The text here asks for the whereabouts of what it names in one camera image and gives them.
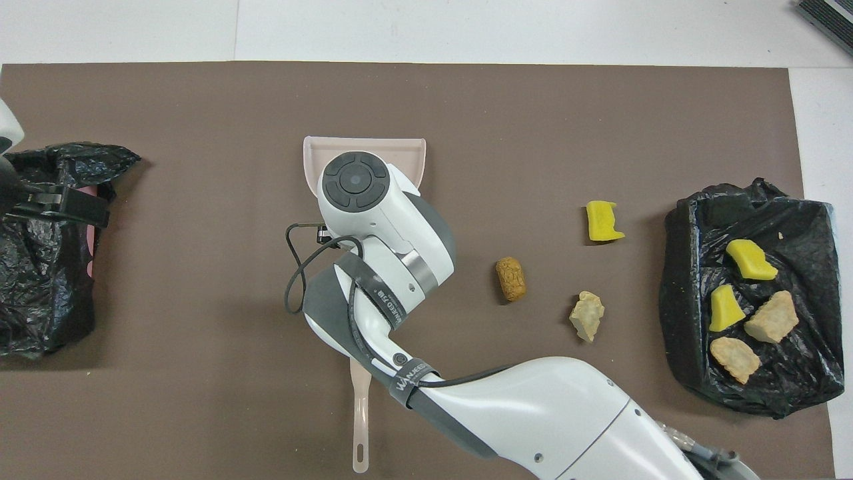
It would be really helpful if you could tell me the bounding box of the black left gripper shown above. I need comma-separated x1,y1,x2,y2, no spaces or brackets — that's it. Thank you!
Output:
0,157,111,229

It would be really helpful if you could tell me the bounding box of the beige plastic dustpan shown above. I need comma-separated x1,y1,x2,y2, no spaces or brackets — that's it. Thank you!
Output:
303,137,427,201

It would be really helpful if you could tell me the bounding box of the beige hand brush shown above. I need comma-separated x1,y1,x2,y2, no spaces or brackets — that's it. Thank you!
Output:
351,357,373,474

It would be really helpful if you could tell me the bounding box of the brown fried roll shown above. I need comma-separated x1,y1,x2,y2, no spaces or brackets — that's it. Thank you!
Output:
495,257,527,302

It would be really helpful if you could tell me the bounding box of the pale food scrap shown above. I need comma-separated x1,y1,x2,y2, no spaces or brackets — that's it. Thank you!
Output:
570,291,606,343

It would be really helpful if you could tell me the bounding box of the notched yellow sponge piece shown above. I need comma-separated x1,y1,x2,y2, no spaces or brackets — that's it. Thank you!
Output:
586,200,626,242

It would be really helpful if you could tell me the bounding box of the small yellow sponge piece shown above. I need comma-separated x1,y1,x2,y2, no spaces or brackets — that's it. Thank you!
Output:
708,285,746,333

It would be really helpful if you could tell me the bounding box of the striped croissant piece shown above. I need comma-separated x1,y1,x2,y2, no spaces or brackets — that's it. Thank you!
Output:
710,337,761,385

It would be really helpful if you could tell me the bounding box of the wide yellow sponge piece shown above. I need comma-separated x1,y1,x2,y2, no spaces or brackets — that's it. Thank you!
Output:
725,239,778,281

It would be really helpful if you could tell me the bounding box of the pale bread chunk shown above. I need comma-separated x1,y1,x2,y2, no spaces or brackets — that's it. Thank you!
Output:
744,291,799,345

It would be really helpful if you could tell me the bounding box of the pink plastic bin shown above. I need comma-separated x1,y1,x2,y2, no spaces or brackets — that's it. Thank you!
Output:
75,187,101,277

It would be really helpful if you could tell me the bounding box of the crumpled black trash bag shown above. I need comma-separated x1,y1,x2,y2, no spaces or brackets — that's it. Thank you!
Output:
0,142,142,357

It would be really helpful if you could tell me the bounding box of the black bag lined bin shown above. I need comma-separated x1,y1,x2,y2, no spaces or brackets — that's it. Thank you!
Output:
658,177,846,419

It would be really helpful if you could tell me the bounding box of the brown table mat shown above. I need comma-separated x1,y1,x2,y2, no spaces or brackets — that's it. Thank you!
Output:
0,62,837,480

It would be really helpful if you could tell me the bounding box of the dark grey slatted panel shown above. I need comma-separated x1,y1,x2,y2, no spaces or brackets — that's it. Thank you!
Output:
796,0,853,57

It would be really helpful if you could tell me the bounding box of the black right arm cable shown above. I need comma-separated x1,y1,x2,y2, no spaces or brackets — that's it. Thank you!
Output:
285,222,364,314

